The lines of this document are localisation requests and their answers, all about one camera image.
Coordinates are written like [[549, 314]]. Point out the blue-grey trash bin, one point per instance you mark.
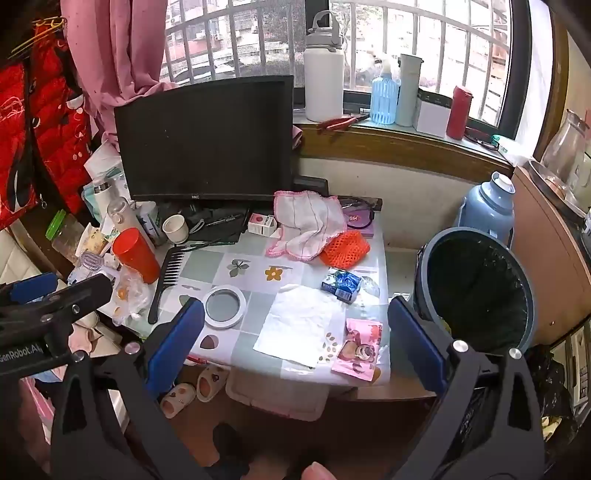
[[480, 295]]

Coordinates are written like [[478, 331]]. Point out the clear jar green lid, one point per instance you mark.
[[64, 240]]

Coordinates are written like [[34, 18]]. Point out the blue wrapper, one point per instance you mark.
[[341, 282]]

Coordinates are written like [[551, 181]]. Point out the black comb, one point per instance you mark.
[[168, 272]]

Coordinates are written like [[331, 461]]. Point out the white red medicine box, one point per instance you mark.
[[261, 224]]

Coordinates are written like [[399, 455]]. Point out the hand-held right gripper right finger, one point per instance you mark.
[[415, 341]]

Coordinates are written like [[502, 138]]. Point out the person's right hand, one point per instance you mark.
[[318, 471]]

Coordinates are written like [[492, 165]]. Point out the person's dark trouser leg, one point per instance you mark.
[[235, 445]]

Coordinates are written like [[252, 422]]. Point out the black plastic bag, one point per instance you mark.
[[554, 392]]

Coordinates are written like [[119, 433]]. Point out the purple notebook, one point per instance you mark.
[[358, 218]]

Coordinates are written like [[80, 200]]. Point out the green white can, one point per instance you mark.
[[151, 225]]

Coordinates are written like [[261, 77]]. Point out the white box dark top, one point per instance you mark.
[[431, 117]]

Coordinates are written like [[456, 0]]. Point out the white window grille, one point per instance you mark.
[[277, 27]]

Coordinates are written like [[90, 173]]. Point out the teal plastic clip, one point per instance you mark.
[[496, 138]]

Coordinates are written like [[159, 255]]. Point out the small white cup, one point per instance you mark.
[[175, 228]]

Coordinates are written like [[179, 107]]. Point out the wooden windowsill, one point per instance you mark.
[[406, 150]]

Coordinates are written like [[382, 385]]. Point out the pink snack packet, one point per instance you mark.
[[358, 346]]

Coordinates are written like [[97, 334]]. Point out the white bottle round cap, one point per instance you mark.
[[124, 219]]

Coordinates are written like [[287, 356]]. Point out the white water bottle grey lid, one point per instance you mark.
[[323, 78]]

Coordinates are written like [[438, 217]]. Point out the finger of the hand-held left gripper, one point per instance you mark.
[[32, 286], [87, 290]]

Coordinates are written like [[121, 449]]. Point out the wooden cabinet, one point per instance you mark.
[[545, 258]]

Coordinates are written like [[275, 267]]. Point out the blue thermos jug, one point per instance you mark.
[[489, 212]]

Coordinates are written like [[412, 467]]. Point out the white paper napkin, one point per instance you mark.
[[295, 323]]

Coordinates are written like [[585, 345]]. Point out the red bottle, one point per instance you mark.
[[459, 113]]

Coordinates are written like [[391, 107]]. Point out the black computer monitor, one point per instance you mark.
[[203, 138]]

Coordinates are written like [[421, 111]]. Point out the clear plastic bag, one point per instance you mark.
[[130, 295]]

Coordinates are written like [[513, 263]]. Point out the dark grey box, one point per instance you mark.
[[314, 185]]

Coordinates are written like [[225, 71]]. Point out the glass jar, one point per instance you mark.
[[563, 143]]

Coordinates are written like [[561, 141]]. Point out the wooden table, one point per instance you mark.
[[401, 391]]

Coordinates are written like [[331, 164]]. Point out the orange foam net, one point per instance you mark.
[[346, 251]]

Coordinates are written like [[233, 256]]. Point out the red plastic cup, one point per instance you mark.
[[136, 256]]

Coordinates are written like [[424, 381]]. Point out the white cloth pink trim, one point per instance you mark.
[[304, 221]]

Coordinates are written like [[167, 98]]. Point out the black pouch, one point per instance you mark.
[[217, 224]]

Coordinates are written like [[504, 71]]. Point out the red padded jacket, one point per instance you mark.
[[51, 115]]

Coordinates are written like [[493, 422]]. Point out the clear plastic bottle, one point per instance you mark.
[[88, 266]]

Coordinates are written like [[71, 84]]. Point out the round white-rimmed mirror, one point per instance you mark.
[[224, 307]]

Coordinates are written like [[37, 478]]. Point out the white padded chair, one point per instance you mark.
[[18, 258]]

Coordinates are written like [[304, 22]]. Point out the pink curtain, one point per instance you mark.
[[115, 46]]

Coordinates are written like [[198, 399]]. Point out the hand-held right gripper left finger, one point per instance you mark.
[[178, 341]]

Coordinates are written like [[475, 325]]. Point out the blue spray bottle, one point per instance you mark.
[[384, 99]]

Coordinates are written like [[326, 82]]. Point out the beige slipper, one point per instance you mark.
[[212, 383], [178, 399]]

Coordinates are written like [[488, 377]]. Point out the white flask black cap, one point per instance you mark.
[[99, 196]]

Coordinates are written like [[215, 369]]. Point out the pale tall tumbler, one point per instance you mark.
[[408, 92]]

